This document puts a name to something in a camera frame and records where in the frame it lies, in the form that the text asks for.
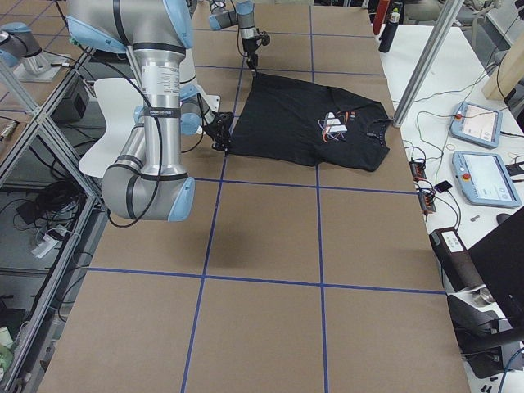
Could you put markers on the orange circuit board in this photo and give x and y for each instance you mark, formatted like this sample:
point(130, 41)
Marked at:
point(417, 169)

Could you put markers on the far blue teach pendant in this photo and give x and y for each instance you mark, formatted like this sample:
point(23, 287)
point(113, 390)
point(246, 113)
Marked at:
point(476, 124)

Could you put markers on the black monitor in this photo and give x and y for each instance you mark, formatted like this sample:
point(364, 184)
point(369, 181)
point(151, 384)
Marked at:
point(498, 258)

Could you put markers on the near blue teach pendant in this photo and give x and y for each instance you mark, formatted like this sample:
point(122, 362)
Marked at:
point(484, 179)

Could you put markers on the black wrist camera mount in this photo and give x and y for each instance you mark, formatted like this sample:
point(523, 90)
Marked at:
point(224, 146)
point(262, 39)

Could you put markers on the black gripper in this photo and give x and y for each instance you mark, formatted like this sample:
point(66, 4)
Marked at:
point(250, 48)
point(217, 128)

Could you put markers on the black printed t-shirt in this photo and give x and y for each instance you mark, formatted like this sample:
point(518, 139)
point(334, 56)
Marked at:
point(307, 124)

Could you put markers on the aluminium frame post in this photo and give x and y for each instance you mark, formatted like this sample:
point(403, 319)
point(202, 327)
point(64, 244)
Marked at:
point(429, 53)

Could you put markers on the black box white label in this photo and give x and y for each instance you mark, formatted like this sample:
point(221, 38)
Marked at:
point(454, 258)

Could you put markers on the small black square device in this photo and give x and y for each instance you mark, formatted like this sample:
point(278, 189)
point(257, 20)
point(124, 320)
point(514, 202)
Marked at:
point(443, 186)

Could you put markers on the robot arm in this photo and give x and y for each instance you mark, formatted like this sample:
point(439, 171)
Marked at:
point(147, 180)
point(242, 16)

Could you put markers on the black water bottle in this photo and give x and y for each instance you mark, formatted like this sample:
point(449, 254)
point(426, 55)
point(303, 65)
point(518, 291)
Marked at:
point(388, 33)

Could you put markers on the blue teach pendant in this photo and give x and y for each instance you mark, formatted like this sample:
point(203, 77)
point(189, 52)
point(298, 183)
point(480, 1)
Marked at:
point(484, 179)
point(476, 124)

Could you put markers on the white plastic chair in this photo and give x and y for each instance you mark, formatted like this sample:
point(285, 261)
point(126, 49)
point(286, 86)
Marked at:
point(117, 99)

